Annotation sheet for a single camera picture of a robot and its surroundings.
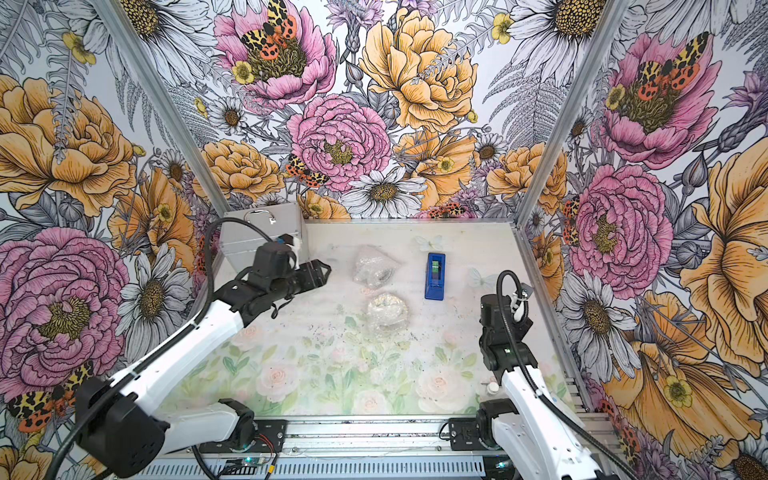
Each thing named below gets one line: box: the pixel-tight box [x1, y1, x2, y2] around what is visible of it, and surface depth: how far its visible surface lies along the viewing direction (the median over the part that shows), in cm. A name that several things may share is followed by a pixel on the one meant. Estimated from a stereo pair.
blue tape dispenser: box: [424, 253, 446, 301], surface depth 101 cm
